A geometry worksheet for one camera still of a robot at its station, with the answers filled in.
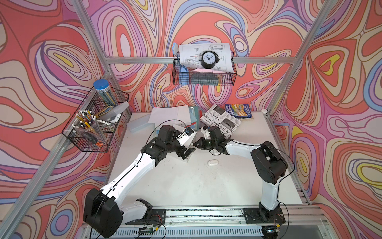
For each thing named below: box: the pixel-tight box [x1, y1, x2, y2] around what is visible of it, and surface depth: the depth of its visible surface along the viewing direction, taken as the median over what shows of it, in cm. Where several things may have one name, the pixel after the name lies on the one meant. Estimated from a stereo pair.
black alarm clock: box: [199, 50, 220, 69], surface depth 81 cm
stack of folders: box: [185, 106, 203, 131], surface depth 113 cm
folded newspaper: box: [199, 103, 242, 139], surface depth 107 cm
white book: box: [148, 105, 192, 132], surface depth 112 cm
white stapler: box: [98, 101, 130, 124], surface depth 74 cm
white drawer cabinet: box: [177, 131, 197, 149], surface depth 69 cm
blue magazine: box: [224, 103, 254, 120], surface depth 117 cm
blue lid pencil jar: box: [93, 79, 118, 108], surface depth 74 cm
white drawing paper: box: [179, 42, 235, 74], surface depth 86 cm
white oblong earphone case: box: [207, 159, 219, 167], surface depth 93 cm
